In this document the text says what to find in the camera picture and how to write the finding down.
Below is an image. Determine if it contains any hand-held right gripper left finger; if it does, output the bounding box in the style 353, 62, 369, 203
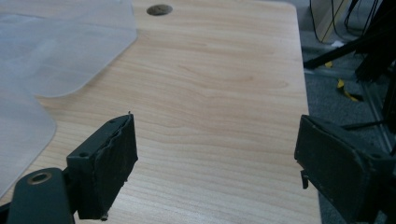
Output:
65, 113, 139, 222

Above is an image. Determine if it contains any black cable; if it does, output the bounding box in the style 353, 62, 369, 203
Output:
308, 0, 379, 44

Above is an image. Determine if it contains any translucent plastic sheet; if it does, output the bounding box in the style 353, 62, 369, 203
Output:
0, 83, 58, 199
0, 0, 138, 98

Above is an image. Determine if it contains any grey desk cable grommet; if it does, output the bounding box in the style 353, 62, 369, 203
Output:
146, 4, 174, 17

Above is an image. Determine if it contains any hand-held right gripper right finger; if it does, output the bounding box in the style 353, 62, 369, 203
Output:
293, 114, 396, 224

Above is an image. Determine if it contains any black tripod stand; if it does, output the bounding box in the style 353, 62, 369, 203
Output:
303, 0, 396, 132

